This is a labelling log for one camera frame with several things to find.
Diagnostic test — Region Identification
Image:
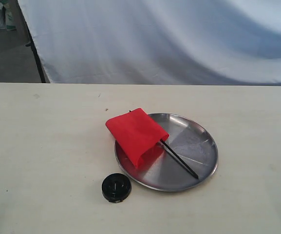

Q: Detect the black round flag base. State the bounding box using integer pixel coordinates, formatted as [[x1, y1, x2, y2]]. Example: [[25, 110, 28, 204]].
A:
[[101, 173, 132, 203]]

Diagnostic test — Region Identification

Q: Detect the round stainless steel plate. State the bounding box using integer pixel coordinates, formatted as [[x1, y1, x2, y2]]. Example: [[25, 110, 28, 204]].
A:
[[115, 113, 218, 192]]

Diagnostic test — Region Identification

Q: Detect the white backdrop cloth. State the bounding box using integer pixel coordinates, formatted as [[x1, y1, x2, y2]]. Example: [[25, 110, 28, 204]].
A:
[[19, 0, 281, 85]]

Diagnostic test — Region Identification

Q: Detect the black backdrop stand pole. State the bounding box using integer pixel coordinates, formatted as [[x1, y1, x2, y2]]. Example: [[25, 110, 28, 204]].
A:
[[25, 29, 47, 84]]

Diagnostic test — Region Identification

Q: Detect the red flag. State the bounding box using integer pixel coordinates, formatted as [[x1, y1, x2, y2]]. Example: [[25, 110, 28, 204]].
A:
[[105, 108, 199, 179]]

